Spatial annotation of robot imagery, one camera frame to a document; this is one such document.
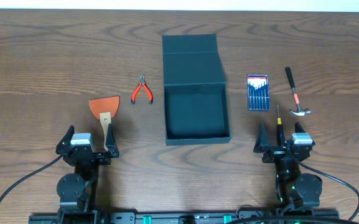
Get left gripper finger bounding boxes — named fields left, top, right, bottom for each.
left=105, top=124, right=117, bottom=151
left=56, top=125, right=75, bottom=153

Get small black-handled claw hammer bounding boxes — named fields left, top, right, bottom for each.
left=285, top=67, right=311, bottom=116

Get black yellow screwdriver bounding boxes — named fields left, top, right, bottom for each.
left=276, top=105, right=286, bottom=146

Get precision screwdriver set case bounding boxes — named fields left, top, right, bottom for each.
left=246, top=74, right=270, bottom=111

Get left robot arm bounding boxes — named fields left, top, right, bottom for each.
left=56, top=124, right=119, bottom=212

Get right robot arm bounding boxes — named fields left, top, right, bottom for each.
left=253, top=122, right=322, bottom=215

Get dark green open box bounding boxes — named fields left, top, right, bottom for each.
left=162, top=34, right=231, bottom=146

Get orange scraper wooden handle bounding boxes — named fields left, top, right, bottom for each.
left=89, top=96, right=119, bottom=150

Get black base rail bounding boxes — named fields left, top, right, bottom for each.
left=28, top=208, right=339, bottom=224

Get red-handled pliers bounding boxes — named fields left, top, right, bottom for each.
left=131, top=75, right=154, bottom=105

